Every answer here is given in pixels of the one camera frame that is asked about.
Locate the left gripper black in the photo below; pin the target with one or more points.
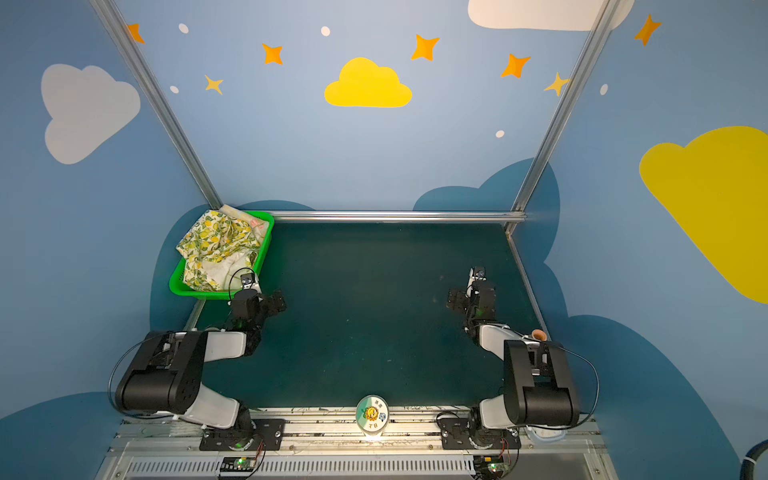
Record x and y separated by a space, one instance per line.
268 303

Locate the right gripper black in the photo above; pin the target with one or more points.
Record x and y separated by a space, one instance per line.
463 299

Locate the lemon print skirt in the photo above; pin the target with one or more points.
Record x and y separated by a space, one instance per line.
216 249

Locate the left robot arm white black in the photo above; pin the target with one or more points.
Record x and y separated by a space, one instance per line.
164 378

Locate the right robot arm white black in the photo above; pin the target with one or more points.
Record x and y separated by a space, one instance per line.
538 389

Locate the pastel floral skirt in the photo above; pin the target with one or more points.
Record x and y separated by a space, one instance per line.
258 226

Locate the small terracotta cup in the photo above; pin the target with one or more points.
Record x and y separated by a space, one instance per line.
539 335

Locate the green plastic basket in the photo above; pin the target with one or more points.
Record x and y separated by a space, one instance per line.
177 287

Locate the round white green tape dispenser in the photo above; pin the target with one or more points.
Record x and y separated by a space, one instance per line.
372 415

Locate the white square clock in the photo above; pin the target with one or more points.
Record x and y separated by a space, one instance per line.
540 435

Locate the right green circuit board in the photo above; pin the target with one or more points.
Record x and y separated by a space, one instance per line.
489 468

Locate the green circuit board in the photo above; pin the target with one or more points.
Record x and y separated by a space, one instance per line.
489 468
237 467

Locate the left green circuit board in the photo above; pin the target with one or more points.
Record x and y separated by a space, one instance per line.
237 467

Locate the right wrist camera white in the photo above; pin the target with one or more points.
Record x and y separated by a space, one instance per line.
477 273

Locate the rear aluminium frame bar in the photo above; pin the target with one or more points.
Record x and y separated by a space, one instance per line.
420 217

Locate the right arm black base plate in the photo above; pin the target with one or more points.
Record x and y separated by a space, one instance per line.
459 433

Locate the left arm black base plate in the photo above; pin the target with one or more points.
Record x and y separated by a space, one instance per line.
266 434

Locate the aluminium rail base frame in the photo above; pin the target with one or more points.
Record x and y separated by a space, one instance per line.
326 443

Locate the right aluminium frame post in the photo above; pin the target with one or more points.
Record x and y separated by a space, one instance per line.
586 61

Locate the aluminium frame post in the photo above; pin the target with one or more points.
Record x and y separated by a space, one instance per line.
113 21
586 61

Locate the left aluminium frame post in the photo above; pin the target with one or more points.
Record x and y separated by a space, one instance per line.
113 21

